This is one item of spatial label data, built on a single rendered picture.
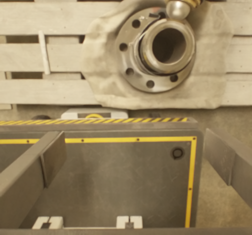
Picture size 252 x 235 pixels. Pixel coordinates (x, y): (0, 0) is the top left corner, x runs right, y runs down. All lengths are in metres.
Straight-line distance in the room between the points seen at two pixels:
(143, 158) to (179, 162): 0.11
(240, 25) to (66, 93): 0.65
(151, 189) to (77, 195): 0.23
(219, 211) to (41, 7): 1.24
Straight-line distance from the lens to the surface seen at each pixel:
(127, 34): 0.61
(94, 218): 0.70
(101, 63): 0.62
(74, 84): 0.69
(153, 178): 0.59
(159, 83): 0.61
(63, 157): 0.16
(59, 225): 0.70
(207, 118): 0.91
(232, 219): 1.28
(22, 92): 0.77
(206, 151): 0.17
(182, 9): 0.48
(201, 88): 0.69
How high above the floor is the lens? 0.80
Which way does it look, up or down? 76 degrees down
